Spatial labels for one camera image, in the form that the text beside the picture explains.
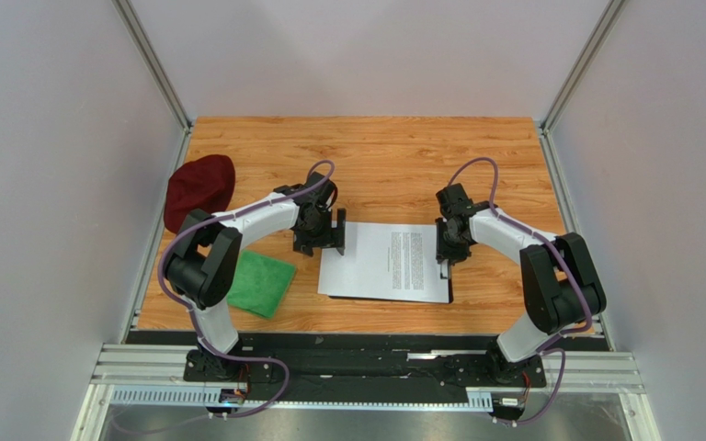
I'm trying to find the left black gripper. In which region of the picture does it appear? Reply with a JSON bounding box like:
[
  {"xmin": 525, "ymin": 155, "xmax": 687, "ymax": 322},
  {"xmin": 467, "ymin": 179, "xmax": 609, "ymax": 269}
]
[{"xmin": 293, "ymin": 207, "xmax": 345, "ymax": 257}]

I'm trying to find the printed white paper sheet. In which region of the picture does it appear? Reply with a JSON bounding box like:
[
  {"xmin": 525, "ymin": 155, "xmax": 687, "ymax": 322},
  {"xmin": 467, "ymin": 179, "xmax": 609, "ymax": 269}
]
[{"xmin": 317, "ymin": 220, "xmax": 452, "ymax": 303}]

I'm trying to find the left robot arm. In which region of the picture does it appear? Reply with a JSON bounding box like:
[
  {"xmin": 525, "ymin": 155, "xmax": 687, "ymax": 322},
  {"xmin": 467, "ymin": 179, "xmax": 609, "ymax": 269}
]
[{"xmin": 157, "ymin": 171, "xmax": 346, "ymax": 363}]

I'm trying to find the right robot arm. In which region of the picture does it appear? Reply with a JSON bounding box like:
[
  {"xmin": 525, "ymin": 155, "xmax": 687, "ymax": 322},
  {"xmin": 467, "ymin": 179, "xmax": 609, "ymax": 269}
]
[{"xmin": 436, "ymin": 184, "xmax": 607, "ymax": 384}]

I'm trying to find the green cloth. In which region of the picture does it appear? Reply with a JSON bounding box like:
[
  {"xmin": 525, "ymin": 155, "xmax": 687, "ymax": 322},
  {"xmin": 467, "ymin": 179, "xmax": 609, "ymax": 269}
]
[{"xmin": 226, "ymin": 250, "xmax": 296, "ymax": 320}]

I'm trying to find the dark red beret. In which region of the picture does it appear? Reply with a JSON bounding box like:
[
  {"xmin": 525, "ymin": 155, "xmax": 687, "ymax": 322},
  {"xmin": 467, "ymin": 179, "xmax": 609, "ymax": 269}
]
[{"xmin": 163, "ymin": 154, "xmax": 236, "ymax": 234}]

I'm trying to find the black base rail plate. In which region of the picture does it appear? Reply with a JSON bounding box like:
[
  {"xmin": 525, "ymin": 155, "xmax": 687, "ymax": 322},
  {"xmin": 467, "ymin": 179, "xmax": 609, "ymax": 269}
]
[{"xmin": 124, "ymin": 331, "xmax": 607, "ymax": 405}]

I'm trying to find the right frame post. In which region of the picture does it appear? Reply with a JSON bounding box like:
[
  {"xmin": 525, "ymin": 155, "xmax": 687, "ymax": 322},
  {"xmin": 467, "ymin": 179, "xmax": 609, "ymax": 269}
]
[{"xmin": 539, "ymin": 0, "xmax": 630, "ymax": 132}]

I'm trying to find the frame post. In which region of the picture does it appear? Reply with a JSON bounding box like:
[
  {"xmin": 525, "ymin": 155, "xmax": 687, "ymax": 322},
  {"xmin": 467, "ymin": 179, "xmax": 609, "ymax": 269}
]
[
  {"xmin": 539, "ymin": 0, "xmax": 630, "ymax": 132},
  {"xmin": 112, "ymin": 0, "xmax": 193, "ymax": 133}
]

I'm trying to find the aluminium frame rail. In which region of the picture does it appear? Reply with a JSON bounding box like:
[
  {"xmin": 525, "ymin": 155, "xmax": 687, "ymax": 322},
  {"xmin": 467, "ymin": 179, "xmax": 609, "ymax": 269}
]
[{"xmin": 92, "ymin": 345, "xmax": 645, "ymax": 394}]

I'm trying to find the slotted cable duct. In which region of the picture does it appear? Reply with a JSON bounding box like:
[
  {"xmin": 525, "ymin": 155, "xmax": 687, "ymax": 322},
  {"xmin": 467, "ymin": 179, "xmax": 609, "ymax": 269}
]
[{"xmin": 109, "ymin": 386, "xmax": 494, "ymax": 413}]

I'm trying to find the left frame post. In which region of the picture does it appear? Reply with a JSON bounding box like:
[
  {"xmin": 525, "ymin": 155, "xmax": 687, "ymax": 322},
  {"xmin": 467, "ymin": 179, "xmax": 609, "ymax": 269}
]
[{"xmin": 112, "ymin": 0, "xmax": 193, "ymax": 133}]

